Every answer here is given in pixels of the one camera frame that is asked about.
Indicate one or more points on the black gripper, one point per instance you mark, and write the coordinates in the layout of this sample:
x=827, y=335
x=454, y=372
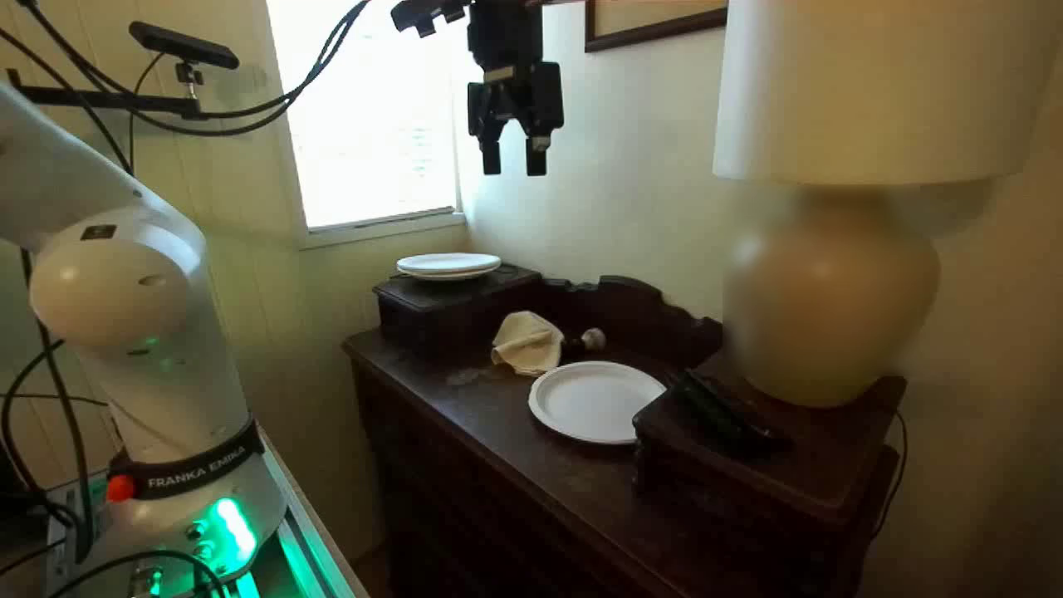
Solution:
x=513, y=68

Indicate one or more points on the white paper plate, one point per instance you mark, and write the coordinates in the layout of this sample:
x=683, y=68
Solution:
x=594, y=401
x=450, y=267

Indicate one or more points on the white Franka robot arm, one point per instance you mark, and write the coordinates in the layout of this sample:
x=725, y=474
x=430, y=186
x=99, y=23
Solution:
x=145, y=366

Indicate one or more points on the bright window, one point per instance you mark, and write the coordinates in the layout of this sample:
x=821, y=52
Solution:
x=368, y=112

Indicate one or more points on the small dark wooden box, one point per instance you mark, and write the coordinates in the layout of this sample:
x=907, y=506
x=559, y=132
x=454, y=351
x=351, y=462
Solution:
x=442, y=316

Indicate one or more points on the cream woven cloth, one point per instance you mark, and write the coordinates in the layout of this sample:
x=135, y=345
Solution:
x=526, y=345

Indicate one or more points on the small pale round object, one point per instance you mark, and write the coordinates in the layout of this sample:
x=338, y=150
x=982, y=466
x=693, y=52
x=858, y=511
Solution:
x=594, y=336

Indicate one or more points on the dark carved wooden shelf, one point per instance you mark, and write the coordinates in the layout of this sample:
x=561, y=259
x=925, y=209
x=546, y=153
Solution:
x=641, y=316

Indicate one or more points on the dark wooden dresser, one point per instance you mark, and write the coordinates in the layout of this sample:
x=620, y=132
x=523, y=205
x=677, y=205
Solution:
x=501, y=485

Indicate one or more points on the black remote control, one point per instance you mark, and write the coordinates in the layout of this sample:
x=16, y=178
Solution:
x=725, y=418

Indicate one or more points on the beige ceramic lamp base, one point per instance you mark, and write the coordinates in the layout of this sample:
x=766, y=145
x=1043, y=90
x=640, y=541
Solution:
x=832, y=299

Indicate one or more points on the white lamp shade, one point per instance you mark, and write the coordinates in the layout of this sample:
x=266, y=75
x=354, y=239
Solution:
x=885, y=89

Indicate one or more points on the large dark wooden box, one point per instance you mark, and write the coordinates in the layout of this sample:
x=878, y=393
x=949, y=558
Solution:
x=807, y=466

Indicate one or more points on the metal robot mounting platform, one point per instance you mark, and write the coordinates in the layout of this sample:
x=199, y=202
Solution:
x=305, y=553

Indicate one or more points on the dark framed wall picture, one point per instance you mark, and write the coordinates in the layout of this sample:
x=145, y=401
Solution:
x=653, y=29

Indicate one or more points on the black bar-shaped stereo camera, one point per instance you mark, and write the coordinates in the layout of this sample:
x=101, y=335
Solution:
x=184, y=46

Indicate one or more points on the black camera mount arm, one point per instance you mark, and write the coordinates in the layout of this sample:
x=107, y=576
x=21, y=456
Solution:
x=104, y=101

